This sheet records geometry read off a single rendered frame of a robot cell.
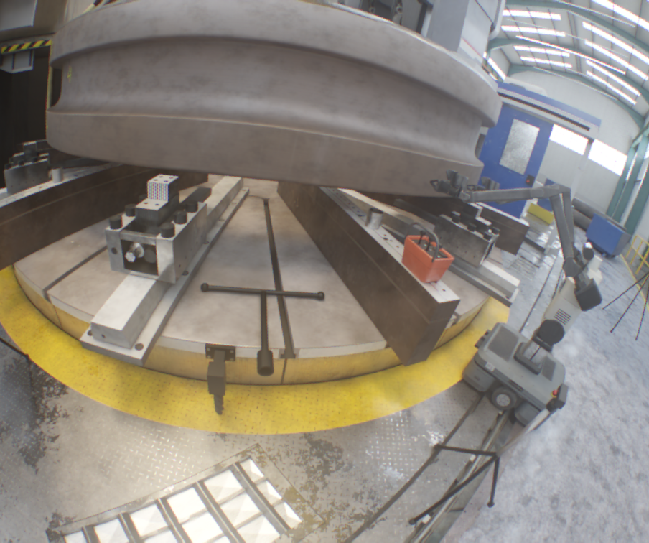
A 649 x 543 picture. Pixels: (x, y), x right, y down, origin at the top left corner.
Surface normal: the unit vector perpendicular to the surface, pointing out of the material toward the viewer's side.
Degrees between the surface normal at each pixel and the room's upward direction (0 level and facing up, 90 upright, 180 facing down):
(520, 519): 0
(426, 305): 90
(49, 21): 90
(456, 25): 90
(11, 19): 90
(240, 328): 0
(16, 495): 0
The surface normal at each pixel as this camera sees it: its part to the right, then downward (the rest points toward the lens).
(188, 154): 0.02, 0.54
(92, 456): 0.21, -0.83
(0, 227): 0.91, 0.36
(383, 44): 0.32, 0.56
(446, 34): -0.73, 0.22
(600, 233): -0.91, 0.04
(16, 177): 0.69, 0.50
